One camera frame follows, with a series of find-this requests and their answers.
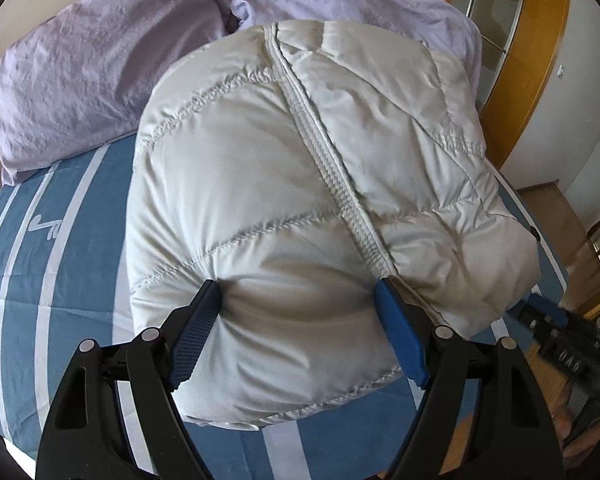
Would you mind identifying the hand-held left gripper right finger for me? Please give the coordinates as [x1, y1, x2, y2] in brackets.
[374, 277, 566, 480]

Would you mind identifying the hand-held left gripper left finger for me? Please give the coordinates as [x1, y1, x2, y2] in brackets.
[35, 280, 218, 480]

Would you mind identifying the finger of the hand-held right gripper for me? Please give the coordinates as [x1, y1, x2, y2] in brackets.
[526, 294, 570, 328]

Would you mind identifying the beige quilted puffer jacket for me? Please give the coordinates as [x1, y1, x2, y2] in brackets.
[124, 19, 541, 433]

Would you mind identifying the blue striped bed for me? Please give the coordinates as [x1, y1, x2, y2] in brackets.
[0, 132, 568, 480]

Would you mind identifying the wooden glass-panel door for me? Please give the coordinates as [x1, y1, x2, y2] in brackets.
[432, 0, 573, 171]

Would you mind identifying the lilac wrinkled pillow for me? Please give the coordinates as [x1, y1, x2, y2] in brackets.
[0, 0, 238, 187]
[226, 0, 482, 111]

